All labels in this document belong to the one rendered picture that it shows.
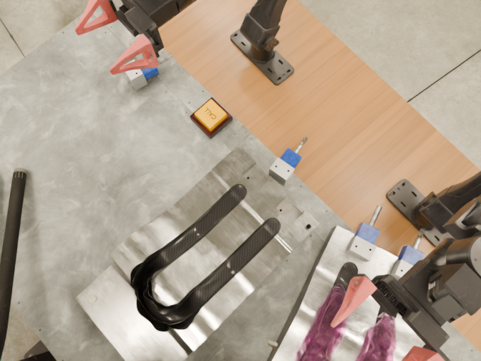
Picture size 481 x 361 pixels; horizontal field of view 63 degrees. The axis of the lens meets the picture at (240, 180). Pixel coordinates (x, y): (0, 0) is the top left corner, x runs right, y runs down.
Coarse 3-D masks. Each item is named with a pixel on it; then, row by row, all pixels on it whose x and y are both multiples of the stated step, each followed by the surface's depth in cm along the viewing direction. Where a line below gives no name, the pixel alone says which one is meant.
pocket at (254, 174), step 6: (252, 168) 93; (258, 168) 92; (246, 174) 93; (252, 174) 93; (258, 174) 93; (264, 174) 92; (252, 180) 93; (258, 180) 93; (264, 180) 93; (258, 186) 92
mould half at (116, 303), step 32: (224, 160) 91; (192, 192) 90; (224, 192) 90; (256, 192) 89; (160, 224) 86; (224, 224) 88; (256, 224) 88; (288, 224) 87; (128, 256) 81; (192, 256) 84; (224, 256) 86; (256, 256) 86; (96, 288) 87; (128, 288) 87; (160, 288) 79; (192, 288) 80; (224, 288) 83; (96, 320) 85; (128, 320) 85; (128, 352) 83; (160, 352) 83
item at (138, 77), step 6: (168, 54) 105; (132, 60) 102; (162, 60) 105; (126, 72) 102; (132, 72) 102; (138, 72) 101; (144, 72) 103; (150, 72) 103; (156, 72) 105; (132, 78) 101; (138, 78) 102; (144, 78) 103; (132, 84) 103; (138, 84) 104; (144, 84) 106
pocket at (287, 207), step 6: (288, 198) 90; (282, 204) 91; (288, 204) 91; (294, 204) 90; (282, 210) 91; (288, 210) 91; (294, 210) 91; (300, 210) 90; (288, 216) 90; (294, 216) 90
